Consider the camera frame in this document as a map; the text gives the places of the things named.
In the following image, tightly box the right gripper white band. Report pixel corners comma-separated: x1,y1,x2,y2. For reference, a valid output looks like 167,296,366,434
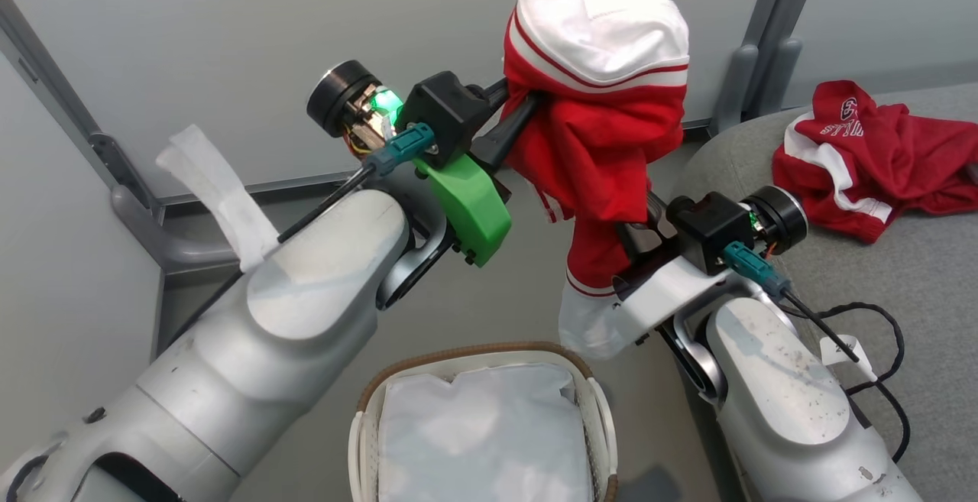
610,184,809,347

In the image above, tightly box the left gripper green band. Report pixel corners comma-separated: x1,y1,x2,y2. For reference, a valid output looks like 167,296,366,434
307,59,546,268

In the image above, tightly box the red and white garment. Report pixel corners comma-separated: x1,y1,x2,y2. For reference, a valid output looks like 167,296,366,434
500,0,691,361

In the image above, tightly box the red lettered garment wide stripe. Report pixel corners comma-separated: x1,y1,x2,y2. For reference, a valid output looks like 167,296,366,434
772,80,978,245

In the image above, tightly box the grey fabric sofa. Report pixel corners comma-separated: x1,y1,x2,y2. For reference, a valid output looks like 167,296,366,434
672,82,978,502

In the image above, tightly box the white basket liner cloth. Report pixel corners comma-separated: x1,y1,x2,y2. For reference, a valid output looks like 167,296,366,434
378,364,594,502

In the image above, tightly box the long white tape label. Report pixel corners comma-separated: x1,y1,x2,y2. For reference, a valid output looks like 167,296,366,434
155,124,281,274

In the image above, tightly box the white wicker-rim laundry basket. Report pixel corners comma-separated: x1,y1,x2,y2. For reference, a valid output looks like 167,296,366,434
348,342,620,502

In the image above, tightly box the grey partition foot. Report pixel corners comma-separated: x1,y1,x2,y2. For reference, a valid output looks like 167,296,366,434
111,183,247,271

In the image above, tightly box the right black cable teal plug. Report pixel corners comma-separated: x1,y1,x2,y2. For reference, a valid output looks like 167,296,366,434
722,241,912,465

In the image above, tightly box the black cable teal plug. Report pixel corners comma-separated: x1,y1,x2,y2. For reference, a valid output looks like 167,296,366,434
722,241,912,465
277,123,436,245

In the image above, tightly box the grey partition post with foot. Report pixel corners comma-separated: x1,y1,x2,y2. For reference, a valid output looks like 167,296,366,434
709,0,799,138
749,0,831,118

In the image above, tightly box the left black cable teal plug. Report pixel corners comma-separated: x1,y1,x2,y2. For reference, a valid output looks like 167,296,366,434
277,123,436,245

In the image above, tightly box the small white cable tag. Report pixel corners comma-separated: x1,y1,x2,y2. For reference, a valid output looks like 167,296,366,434
819,333,878,382

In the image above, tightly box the slanted grey partition post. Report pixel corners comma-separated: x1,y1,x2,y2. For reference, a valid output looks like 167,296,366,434
0,0,167,222

